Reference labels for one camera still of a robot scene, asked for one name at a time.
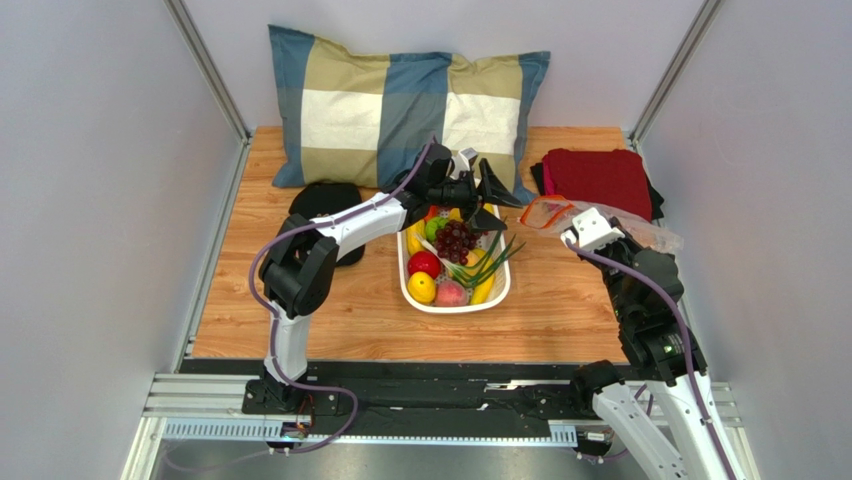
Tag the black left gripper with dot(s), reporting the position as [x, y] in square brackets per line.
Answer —
[490, 190]

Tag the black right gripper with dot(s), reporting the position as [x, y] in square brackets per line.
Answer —
[619, 243]

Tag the dark red grape bunch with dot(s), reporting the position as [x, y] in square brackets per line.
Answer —
[455, 241]

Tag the orange yellow peach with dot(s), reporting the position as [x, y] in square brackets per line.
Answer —
[472, 258]

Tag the clear zip top bag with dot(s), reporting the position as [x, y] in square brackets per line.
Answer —
[551, 214]

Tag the green scallion bunch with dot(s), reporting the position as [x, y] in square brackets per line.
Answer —
[490, 242]

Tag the red apple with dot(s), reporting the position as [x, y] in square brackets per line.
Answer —
[424, 262]

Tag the pink peach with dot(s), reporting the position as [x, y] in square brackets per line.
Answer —
[450, 294]

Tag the yellow lemon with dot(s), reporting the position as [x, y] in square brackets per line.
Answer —
[421, 287]

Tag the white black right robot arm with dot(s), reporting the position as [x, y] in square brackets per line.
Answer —
[644, 287]

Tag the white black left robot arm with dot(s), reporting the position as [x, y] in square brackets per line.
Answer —
[291, 276]

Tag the small orange fruit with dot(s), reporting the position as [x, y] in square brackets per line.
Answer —
[455, 216]

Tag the green apple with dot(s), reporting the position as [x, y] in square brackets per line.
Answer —
[433, 226]

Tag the red folded cloth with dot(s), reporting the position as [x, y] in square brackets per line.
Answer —
[615, 178]

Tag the white perforated plastic basket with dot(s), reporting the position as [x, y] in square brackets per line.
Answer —
[499, 291]

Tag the yellow corn cob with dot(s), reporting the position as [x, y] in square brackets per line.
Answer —
[414, 234]

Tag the yellow banana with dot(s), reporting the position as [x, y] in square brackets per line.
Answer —
[482, 290]

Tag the blue beige checked pillow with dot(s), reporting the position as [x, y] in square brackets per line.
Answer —
[363, 118]

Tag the black embroidered cap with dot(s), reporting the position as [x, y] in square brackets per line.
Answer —
[324, 199]

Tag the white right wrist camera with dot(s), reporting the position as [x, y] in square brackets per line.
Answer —
[590, 231]

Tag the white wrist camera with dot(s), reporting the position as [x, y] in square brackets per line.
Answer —
[590, 231]
[463, 161]

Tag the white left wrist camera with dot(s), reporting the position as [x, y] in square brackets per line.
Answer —
[463, 161]

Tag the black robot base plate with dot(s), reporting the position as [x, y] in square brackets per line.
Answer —
[513, 386]

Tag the right aluminium frame post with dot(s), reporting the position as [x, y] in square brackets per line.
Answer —
[700, 25]

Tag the aluminium frame post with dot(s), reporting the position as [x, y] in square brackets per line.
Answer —
[700, 25]
[192, 36]

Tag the aluminium front rail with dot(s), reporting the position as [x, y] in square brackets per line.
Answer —
[210, 407]

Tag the left aluminium frame post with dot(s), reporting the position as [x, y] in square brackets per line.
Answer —
[192, 36]

